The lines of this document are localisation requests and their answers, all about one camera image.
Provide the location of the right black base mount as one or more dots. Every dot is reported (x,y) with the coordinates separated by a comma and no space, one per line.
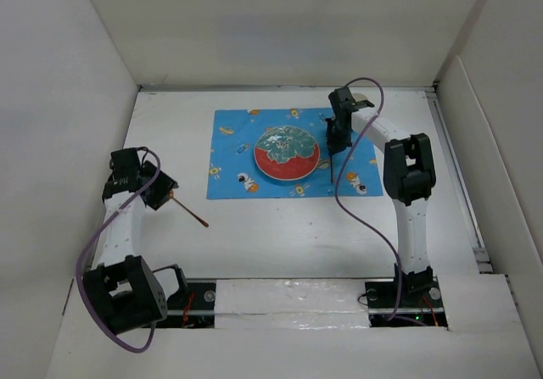
(425,308)

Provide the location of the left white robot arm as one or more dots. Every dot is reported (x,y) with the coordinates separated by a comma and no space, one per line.
(121,288)

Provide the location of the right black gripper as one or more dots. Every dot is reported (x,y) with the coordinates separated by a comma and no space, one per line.
(334,144)

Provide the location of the red and teal plate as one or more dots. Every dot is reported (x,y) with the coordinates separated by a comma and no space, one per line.
(286,153)

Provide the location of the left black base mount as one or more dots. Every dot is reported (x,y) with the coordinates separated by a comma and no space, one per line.
(195,310)

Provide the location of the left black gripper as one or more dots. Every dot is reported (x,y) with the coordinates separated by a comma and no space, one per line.
(160,198)

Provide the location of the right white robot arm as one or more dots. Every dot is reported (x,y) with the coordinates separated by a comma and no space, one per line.
(408,179)

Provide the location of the copper fork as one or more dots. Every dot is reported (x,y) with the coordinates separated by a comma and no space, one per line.
(332,177)

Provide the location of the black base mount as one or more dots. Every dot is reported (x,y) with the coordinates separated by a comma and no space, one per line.
(195,310)
(425,308)

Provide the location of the copper spoon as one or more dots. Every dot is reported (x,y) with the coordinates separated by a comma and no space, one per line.
(200,220)

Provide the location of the blue space-print cloth placemat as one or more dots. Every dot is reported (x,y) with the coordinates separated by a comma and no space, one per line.
(233,173)

